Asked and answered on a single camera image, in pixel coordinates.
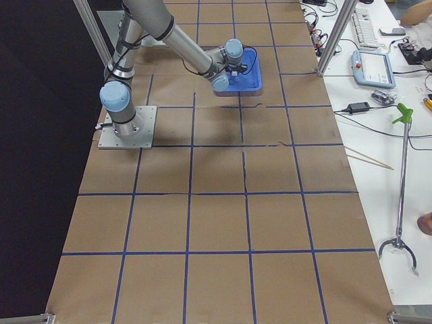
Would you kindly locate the blue plastic tray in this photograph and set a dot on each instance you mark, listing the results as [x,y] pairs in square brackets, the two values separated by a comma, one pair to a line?
[248,84]

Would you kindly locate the brown paper table cover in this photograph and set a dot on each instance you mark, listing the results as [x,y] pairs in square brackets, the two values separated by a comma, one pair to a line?
[244,211]

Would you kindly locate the black power adapter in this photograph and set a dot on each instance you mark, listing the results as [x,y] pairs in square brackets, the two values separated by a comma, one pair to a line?
[358,107]

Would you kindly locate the wooden chopstick pair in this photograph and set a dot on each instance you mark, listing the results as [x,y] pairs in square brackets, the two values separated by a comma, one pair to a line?
[354,154]

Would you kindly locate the teach pendant tablet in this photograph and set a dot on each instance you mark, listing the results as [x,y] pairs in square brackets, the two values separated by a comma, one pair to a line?
[372,69]

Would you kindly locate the white keyboard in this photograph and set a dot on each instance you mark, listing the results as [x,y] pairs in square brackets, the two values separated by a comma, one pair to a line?
[364,30]

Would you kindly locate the aluminium frame post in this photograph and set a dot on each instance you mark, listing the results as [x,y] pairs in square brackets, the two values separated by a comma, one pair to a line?
[95,33]
[341,22]

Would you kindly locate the green handled reach grabber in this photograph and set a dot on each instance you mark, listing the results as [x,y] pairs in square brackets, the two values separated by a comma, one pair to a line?
[397,242]

